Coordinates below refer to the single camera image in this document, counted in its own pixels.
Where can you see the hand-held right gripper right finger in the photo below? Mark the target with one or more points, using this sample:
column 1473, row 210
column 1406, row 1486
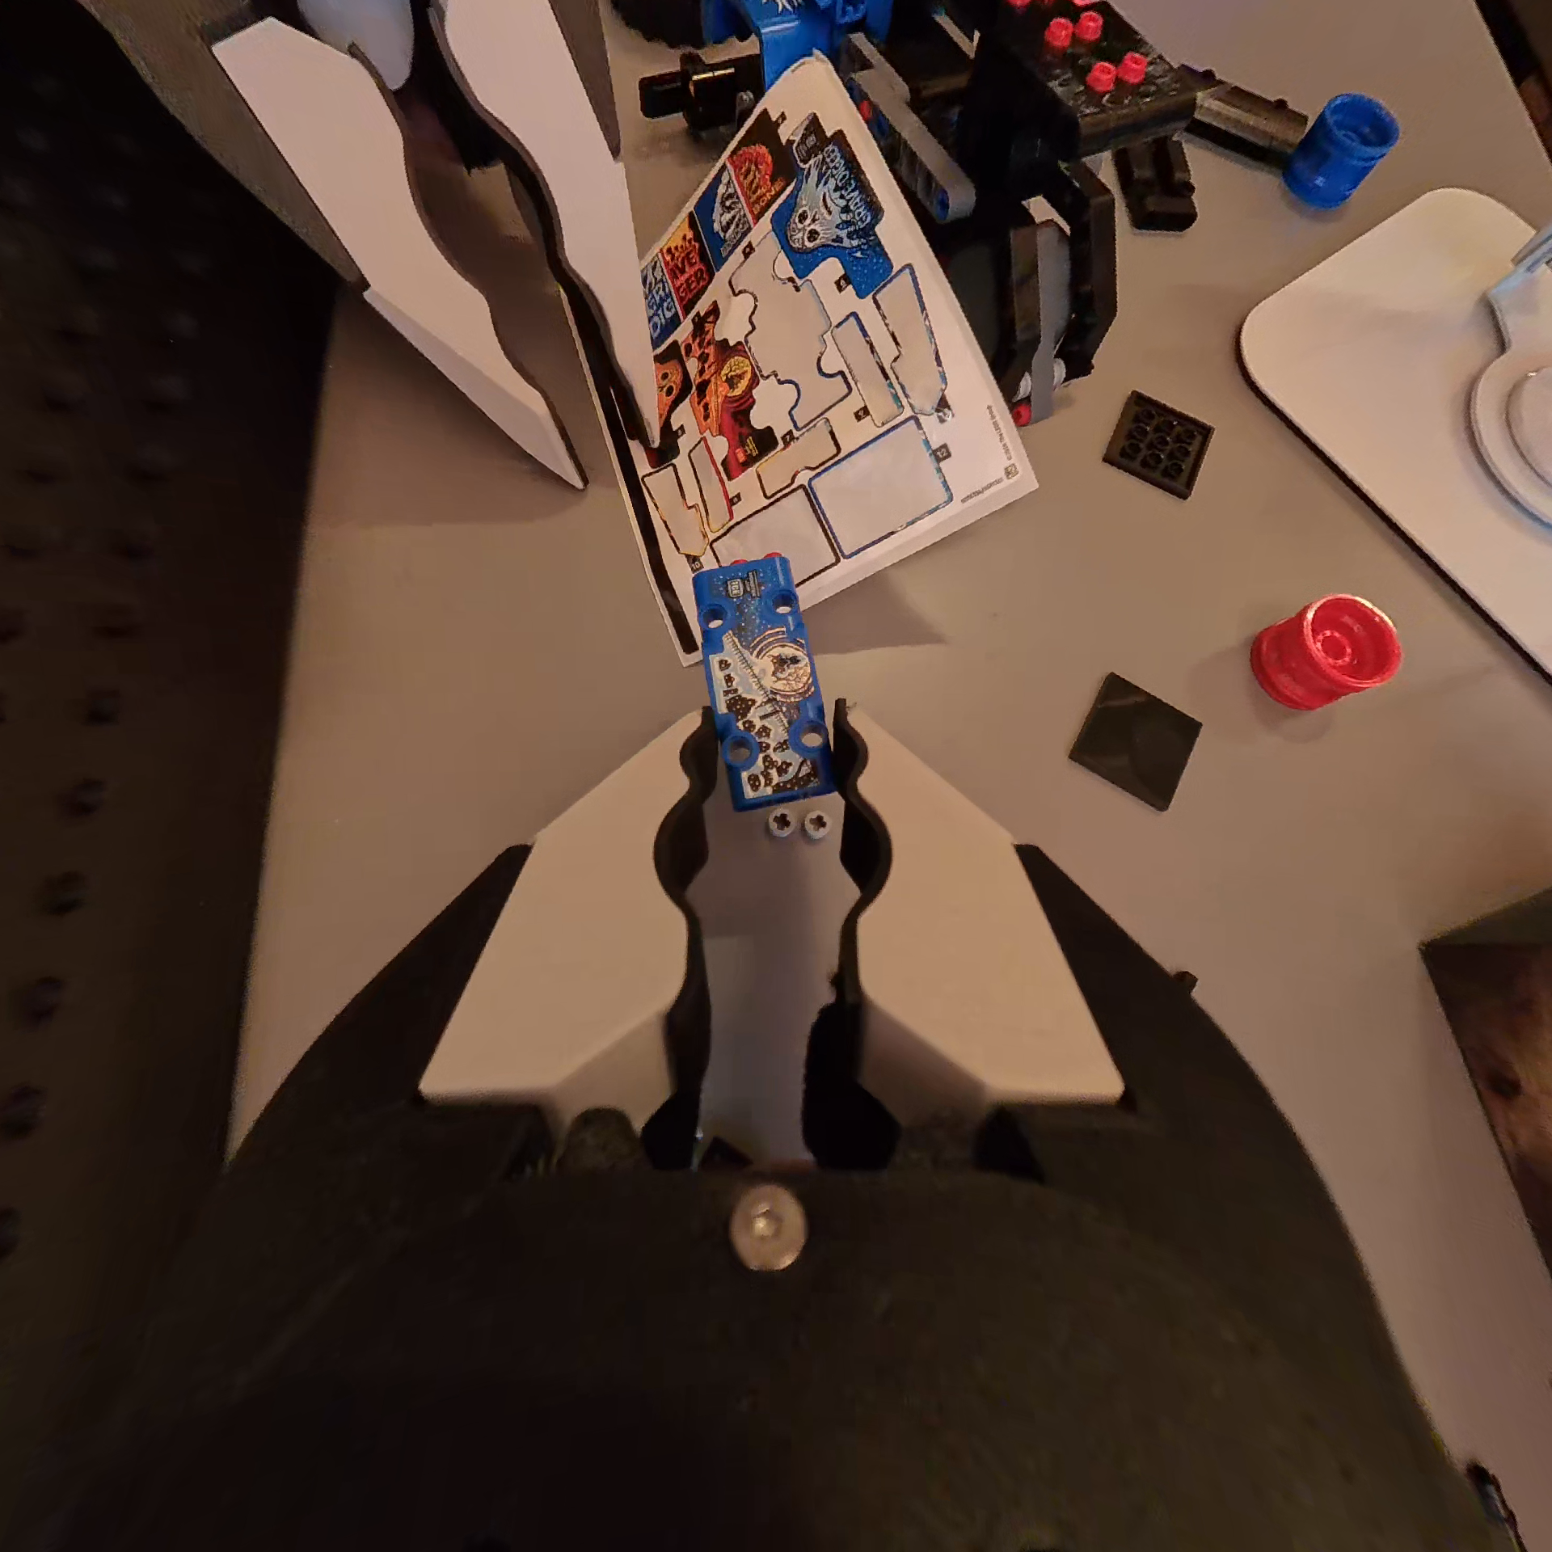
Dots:
column 970, row 970

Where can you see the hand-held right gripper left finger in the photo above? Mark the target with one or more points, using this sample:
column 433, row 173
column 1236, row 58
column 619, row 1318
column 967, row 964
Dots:
column 557, row 970

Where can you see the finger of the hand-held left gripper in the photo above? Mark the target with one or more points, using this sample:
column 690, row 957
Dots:
column 351, row 218
column 569, row 181

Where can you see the blue toy brick panel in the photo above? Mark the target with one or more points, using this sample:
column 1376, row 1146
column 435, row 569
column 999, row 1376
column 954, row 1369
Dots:
column 751, row 606

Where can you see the white sticker sheet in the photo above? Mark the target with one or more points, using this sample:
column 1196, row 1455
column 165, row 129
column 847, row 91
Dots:
column 873, row 485

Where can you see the black square flat tile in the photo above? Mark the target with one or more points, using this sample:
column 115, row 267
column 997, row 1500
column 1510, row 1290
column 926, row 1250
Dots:
column 1133, row 742

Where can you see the black toy truck chassis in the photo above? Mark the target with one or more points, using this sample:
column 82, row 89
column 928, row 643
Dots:
column 1030, row 181

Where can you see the red toy wheel hub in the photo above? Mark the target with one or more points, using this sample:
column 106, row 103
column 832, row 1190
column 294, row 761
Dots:
column 1324, row 652

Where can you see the black perforated board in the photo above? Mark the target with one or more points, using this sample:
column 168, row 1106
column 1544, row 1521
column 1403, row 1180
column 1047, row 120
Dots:
column 132, row 728

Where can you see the toy set cardboard box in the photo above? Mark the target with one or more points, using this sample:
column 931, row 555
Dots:
column 1503, row 1043

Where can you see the black square studded plate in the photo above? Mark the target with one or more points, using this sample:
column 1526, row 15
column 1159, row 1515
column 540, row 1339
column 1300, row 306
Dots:
column 1157, row 445

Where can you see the black toy beam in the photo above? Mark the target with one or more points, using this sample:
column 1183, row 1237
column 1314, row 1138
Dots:
column 1248, row 118

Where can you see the white book stand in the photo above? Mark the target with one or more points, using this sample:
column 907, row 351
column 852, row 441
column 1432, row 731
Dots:
column 1369, row 364

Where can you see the blue toy wheel hub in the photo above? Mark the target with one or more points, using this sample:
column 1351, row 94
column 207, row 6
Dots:
column 1340, row 147

